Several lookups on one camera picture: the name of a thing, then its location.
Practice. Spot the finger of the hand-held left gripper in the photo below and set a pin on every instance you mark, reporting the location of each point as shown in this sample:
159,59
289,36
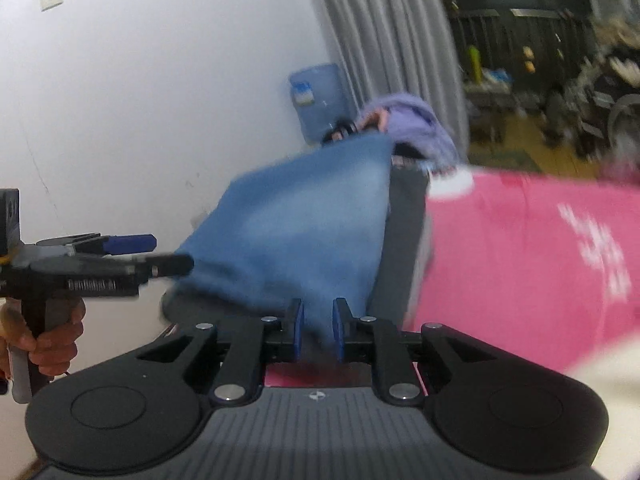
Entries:
130,244
172,264

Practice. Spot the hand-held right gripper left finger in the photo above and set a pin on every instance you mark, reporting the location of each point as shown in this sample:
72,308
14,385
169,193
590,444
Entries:
299,332

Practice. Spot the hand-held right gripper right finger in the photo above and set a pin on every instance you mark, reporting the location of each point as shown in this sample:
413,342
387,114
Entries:
339,332

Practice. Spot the blue denim jeans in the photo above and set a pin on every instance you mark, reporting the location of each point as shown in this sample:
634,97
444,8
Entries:
290,230

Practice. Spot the person's left hand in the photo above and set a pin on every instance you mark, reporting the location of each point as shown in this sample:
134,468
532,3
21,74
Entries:
55,350

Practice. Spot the grey folded garment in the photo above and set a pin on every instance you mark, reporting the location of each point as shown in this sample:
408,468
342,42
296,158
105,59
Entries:
400,240

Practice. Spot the black garment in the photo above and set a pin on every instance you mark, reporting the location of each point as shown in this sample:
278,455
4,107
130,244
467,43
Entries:
337,134

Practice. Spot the pink floral blanket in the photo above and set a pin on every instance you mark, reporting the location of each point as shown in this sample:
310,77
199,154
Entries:
525,260

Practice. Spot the blue water jug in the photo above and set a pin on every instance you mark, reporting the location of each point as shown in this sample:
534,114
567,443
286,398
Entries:
320,100

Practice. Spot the purple garment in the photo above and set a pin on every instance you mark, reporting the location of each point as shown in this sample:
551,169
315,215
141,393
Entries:
415,125

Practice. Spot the grey curtain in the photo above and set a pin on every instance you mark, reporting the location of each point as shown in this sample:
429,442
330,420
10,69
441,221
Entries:
390,35

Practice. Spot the yellow green bottle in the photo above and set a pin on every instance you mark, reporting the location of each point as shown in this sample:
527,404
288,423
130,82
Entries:
475,62

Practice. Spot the bicycle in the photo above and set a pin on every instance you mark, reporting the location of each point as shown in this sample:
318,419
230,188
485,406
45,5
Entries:
617,110

